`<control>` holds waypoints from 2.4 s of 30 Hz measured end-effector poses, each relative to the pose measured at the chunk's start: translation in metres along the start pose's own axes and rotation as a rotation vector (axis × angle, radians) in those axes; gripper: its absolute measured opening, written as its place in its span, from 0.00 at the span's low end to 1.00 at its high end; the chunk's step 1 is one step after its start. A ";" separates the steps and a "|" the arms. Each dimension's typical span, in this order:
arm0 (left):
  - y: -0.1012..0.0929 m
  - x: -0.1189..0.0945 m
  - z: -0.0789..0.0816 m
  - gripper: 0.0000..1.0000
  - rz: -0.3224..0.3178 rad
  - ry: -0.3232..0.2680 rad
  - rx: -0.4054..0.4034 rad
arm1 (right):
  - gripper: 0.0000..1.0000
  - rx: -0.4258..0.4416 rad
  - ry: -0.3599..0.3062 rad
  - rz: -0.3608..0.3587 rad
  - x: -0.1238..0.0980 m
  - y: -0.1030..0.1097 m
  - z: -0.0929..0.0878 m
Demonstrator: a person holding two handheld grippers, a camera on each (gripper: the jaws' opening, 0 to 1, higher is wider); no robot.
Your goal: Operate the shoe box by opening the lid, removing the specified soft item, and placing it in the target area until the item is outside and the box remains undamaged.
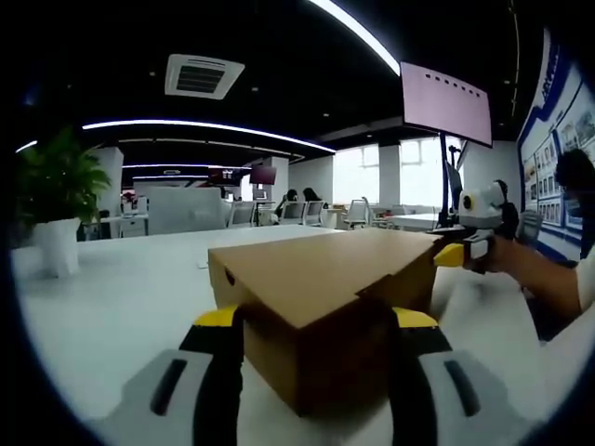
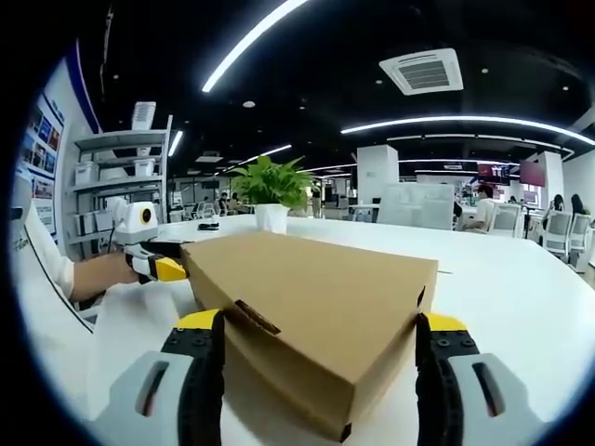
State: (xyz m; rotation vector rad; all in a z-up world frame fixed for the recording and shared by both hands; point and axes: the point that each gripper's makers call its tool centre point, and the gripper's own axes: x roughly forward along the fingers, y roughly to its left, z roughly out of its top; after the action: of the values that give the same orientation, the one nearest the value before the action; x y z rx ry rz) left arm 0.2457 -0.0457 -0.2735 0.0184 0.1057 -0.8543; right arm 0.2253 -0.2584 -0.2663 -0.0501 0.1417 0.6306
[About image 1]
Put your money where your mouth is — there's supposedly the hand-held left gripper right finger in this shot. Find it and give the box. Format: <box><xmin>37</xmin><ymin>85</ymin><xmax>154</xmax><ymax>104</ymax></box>
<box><xmin>390</xmin><ymin>306</ymin><xmax>545</xmax><ymax>446</ymax></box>

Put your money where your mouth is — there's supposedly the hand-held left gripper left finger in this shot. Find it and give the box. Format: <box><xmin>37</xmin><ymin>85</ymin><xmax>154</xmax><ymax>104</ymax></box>
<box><xmin>99</xmin><ymin>304</ymin><xmax>245</xmax><ymax>446</ymax></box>

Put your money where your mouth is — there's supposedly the brown cardboard shoe box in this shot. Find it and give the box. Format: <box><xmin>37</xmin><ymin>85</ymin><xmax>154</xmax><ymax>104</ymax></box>
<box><xmin>207</xmin><ymin>227</ymin><xmax>445</xmax><ymax>417</ymax></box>

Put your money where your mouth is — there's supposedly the person's right hand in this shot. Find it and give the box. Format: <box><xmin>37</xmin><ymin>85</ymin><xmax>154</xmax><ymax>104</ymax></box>
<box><xmin>483</xmin><ymin>235</ymin><xmax>522</xmax><ymax>275</ymax></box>

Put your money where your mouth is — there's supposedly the black display stand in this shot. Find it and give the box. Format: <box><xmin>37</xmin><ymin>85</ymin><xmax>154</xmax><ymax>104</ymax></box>
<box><xmin>434</xmin><ymin>134</ymin><xmax>469</xmax><ymax>233</ymax></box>

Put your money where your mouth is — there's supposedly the large pink display screen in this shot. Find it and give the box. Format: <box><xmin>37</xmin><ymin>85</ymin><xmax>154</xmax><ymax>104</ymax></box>
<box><xmin>400</xmin><ymin>60</ymin><xmax>493</xmax><ymax>149</ymax></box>

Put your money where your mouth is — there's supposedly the white mesh office chair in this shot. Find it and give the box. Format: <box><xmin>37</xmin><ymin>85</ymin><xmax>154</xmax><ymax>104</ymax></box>
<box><xmin>231</xmin><ymin>200</ymin><xmax>258</xmax><ymax>228</ymax></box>
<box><xmin>281</xmin><ymin>200</ymin><xmax>326</xmax><ymax>228</ymax></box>

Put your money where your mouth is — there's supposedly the green plant in white pot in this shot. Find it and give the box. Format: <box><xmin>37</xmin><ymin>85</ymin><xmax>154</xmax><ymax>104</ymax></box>
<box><xmin>16</xmin><ymin>129</ymin><xmax>112</xmax><ymax>280</ymax></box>

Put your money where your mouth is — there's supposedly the curved ceiling light strip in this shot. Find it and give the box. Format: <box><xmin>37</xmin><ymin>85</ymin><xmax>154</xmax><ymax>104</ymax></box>
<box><xmin>309</xmin><ymin>0</ymin><xmax>402</xmax><ymax>75</ymax></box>
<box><xmin>82</xmin><ymin>119</ymin><xmax>337</xmax><ymax>153</ymax></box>

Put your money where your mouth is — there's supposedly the frosted partition screen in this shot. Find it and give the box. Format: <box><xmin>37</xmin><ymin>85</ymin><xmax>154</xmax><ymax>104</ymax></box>
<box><xmin>147</xmin><ymin>186</ymin><xmax>233</xmax><ymax>236</ymax></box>

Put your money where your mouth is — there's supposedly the small pink display screen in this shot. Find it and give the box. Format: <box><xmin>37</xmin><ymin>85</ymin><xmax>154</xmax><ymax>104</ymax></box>
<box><xmin>249</xmin><ymin>165</ymin><xmax>278</xmax><ymax>186</ymax></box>

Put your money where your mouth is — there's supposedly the ceiling air conditioner unit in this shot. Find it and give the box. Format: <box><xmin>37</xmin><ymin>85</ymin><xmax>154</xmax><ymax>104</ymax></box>
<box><xmin>165</xmin><ymin>53</ymin><xmax>246</xmax><ymax>101</ymax></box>

